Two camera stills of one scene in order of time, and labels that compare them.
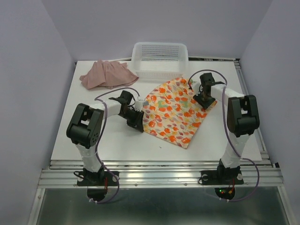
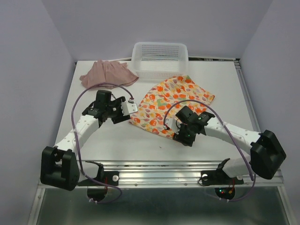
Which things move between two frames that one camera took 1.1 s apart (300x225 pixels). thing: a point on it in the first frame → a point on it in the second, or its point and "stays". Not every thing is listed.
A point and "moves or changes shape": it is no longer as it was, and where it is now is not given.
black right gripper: (204, 104) → (184, 140)
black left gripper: (138, 122) → (120, 118)
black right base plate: (224, 180) stays
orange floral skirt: (170, 112) moves or changes shape
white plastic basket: (160, 60) stays
